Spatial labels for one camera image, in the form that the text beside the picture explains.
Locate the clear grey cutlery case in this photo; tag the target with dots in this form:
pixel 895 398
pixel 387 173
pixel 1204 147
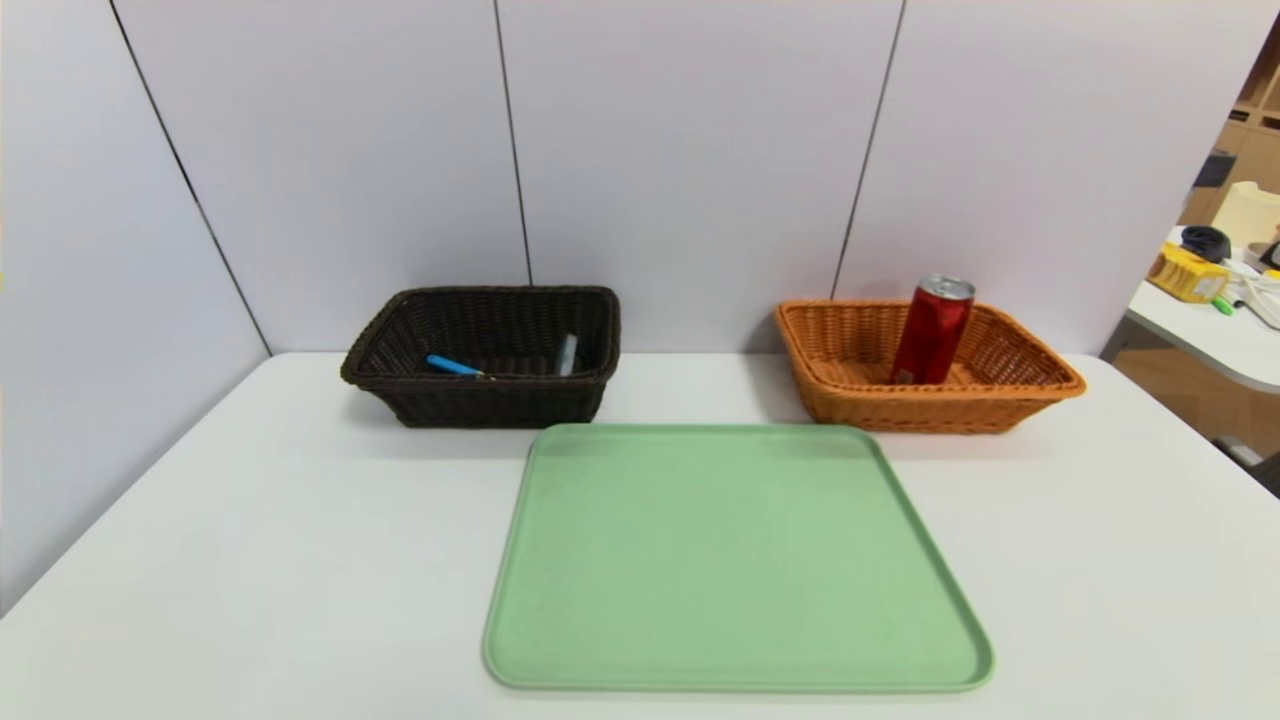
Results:
pixel 568 355

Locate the red soda can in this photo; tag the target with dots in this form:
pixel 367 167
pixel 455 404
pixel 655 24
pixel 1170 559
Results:
pixel 932 335

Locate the dark brown wicker basket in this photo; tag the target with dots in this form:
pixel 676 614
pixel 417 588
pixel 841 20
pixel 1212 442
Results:
pixel 480 400

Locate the orange wicker basket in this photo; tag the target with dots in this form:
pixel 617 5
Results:
pixel 900 405

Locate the light green plastic tray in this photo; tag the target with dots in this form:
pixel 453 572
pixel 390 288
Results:
pixel 740 580

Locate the yellow carton box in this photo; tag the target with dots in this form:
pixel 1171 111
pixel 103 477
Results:
pixel 1185 275

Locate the black tape roll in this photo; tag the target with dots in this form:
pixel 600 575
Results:
pixel 1205 242

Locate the green marker pen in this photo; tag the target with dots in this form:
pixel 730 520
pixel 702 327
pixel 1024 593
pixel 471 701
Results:
pixel 1223 305

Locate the dark grey box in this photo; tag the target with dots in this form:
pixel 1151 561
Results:
pixel 1215 168

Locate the cream plastic container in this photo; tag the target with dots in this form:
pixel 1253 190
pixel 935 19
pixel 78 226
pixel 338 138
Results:
pixel 1250 212

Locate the wooden shelf unit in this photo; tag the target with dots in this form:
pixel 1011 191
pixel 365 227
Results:
pixel 1255 140

